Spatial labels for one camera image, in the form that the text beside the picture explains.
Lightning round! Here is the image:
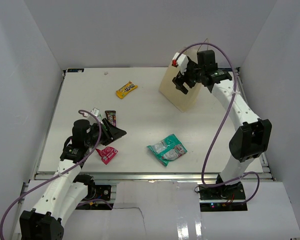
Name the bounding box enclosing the beige paper bag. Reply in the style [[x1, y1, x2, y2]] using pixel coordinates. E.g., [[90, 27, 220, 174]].
[[158, 37, 211, 112]]

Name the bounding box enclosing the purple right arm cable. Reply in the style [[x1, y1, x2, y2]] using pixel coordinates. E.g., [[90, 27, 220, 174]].
[[176, 42, 261, 208]]

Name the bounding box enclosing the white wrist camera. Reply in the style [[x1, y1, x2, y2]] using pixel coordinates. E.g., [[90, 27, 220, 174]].
[[90, 107, 100, 117], [171, 52, 189, 75]]

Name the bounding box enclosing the teal candy bag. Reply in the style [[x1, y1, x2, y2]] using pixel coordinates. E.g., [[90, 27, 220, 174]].
[[147, 134, 188, 167]]

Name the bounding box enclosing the green Skittles packet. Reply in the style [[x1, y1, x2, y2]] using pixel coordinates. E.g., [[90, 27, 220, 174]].
[[97, 114, 107, 129]]

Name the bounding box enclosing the white paper sheet front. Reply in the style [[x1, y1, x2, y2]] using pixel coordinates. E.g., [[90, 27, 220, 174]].
[[13, 180, 300, 240]]

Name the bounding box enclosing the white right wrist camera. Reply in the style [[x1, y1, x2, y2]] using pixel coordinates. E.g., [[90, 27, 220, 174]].
[[171, 52, 189, 75]]

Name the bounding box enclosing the aluminium table frame rail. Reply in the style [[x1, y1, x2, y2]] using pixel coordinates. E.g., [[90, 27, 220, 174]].
[[34, 172, 272, 182]]

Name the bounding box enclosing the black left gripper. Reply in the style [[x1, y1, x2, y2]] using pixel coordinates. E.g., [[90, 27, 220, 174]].
[[85, 117, 127, 148]]

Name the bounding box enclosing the yellow M&M's packet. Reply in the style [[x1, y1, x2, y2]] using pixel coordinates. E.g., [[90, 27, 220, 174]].
[[115, 81, 138, 99]]

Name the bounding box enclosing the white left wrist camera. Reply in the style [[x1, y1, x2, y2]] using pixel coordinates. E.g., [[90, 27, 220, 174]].
[[90, 107, 100, 117]]

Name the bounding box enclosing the brown M&M's packet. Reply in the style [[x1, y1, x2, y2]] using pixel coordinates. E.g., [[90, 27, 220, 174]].
[[105, 110, 117, 127]]

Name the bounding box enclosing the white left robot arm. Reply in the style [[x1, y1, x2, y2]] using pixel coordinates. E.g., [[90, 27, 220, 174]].
[[19, 118, 126, 240]]

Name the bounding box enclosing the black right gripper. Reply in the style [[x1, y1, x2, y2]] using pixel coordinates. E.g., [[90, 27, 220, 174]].
[[173, 58, 206, 95]]

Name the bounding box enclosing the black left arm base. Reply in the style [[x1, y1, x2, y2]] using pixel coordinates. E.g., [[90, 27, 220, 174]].
[[73, 174, 112, 210]]

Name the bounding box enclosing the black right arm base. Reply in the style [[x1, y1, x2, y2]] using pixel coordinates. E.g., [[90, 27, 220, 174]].
[[194, 183, 248, 212]]

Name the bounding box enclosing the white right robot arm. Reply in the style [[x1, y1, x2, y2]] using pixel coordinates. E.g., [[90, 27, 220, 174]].
[[172, 50, 272, 200]]

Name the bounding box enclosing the pink candy packet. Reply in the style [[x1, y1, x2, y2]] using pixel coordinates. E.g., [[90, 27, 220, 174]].
[[96, 146, 118, 165]]

